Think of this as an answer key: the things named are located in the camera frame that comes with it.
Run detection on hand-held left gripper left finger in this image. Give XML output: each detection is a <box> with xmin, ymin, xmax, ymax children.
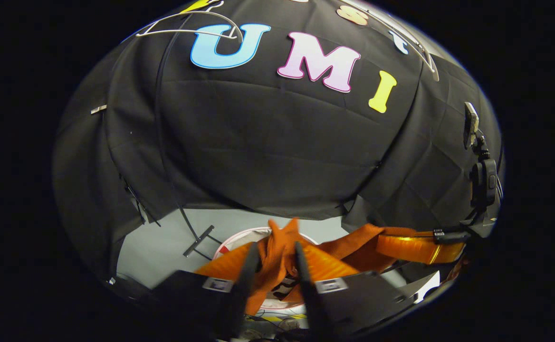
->
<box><xmin>152</xmin><ymin>241</ymin><xmax>260</xmax><ymax>341</ymax></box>

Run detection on black backdrop cloth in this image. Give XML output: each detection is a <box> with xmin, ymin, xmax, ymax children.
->
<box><xmin>52</xmin><ymin>0</ymin><xmax>504</xmax><ymax>282</ymax></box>

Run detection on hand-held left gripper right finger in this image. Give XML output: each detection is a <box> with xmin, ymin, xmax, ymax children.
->
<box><xmin>294</xmin><ymin>241</ymin><xmax>419</xmax><ymax>341</ymax></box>

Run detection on black clothes rack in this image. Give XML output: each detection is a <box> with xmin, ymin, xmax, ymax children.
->
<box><xmin>154</xmin><ymin>19</ymin><xmax>426</xmax><ymax>260</ymax></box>

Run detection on orange corduroy shirt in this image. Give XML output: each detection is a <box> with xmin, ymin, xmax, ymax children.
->
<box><xmin>243</xmin><ymin>218</ymin><xmax>434</xmax><ymax>317</ymax></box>

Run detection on pink laundry hamper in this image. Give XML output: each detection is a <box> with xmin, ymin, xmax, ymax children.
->
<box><xmin>211</xmin><ymin>227</ymin><xmax>322</xmax><ymax>316</ymax></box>

